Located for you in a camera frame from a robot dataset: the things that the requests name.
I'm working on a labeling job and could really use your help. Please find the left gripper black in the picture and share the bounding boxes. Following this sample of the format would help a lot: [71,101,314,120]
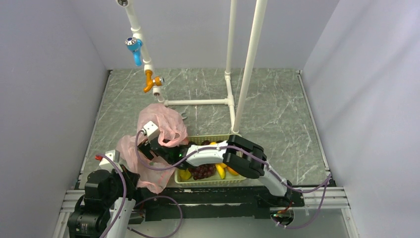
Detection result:
[103,163,140,206]

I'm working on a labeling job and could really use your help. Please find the pink plastic bag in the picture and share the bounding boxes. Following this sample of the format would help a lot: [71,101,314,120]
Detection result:
[116,104,188,194]

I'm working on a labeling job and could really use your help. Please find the dark red fake grapes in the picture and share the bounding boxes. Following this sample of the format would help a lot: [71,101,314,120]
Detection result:
[188,164,215,180]

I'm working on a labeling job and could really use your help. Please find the yellow fake banana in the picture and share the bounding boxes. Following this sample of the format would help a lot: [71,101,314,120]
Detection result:
[215,163,226,179]

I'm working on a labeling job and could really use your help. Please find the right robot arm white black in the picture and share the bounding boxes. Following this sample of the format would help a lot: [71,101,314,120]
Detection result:
[136,135,292,206]

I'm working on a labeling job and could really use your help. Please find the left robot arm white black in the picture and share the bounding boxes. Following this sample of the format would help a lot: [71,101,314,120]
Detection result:
[67,166,143,238]

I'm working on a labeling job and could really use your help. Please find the dark purple fake fruit right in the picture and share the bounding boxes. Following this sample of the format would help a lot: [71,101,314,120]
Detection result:
[201,140,211,145]

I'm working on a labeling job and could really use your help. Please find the red orange fake mango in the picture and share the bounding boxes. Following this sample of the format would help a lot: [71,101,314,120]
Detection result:
[226,167,239,176]

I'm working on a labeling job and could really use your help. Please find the silver open-end wrench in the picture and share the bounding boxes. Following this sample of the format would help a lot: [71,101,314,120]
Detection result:
[180,112,188,120]

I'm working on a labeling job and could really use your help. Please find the pale green plastic basket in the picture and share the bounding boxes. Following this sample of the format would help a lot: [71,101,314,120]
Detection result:
[174,134,246,187]

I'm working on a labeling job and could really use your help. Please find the orange tap valve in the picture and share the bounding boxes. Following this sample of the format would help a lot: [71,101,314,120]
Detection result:
[143,70,164,93]

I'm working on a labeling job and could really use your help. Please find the blue tap valve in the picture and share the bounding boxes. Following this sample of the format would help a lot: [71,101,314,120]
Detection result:
[125,37,143,66]

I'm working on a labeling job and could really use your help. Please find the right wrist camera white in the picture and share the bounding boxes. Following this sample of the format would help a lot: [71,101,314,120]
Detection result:
[142,121,160,141]

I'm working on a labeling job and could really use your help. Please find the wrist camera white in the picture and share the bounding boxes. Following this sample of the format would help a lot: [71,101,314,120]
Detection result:
[142,121,160,141]
[95,150,122,172]

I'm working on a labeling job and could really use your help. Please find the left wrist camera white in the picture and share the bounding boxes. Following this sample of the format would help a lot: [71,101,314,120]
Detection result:
[95,150,122,172]

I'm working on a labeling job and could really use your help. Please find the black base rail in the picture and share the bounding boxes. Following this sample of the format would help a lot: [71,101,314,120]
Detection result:
[135,186,305,221]

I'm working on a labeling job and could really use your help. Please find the white PVC pipe frame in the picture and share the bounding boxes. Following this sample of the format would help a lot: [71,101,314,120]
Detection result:
[115,0,268,135]

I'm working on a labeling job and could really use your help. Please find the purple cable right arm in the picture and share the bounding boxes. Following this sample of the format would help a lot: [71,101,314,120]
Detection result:
[135,129,333,231]

